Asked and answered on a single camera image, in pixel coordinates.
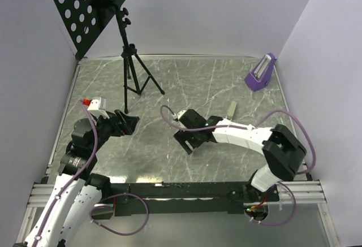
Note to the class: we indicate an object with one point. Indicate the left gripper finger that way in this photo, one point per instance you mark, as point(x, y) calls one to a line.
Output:
point(117, 113)
point(128, 123)

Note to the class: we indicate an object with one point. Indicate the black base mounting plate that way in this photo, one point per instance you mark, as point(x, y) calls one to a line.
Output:
point(174, 198)

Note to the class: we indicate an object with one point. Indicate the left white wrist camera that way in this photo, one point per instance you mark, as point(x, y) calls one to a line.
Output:
point(96, 106)

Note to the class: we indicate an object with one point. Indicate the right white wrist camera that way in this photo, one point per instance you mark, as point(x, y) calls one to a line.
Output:
point(177, 116)

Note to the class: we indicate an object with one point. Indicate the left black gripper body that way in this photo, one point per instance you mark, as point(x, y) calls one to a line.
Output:
point(106, 128)

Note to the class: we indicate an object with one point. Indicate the purple metronome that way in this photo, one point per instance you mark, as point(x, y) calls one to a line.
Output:
point(260, 76)

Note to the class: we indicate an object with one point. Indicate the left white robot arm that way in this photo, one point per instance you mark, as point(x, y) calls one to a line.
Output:
point(77, 189)

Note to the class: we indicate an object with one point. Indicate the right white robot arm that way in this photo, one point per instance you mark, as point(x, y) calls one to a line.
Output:
point(282, 151)

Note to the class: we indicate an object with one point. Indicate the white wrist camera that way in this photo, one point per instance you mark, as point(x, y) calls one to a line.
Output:
point(96, 106)
point(177, 116)

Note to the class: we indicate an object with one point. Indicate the black perforated music stand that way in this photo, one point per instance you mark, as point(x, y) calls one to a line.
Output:
point(85, 20)

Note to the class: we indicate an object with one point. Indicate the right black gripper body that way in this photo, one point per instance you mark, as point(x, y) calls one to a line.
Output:
point(198, 141)

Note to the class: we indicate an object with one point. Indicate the beige white stapler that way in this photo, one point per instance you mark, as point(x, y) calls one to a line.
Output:
point(231, 110)

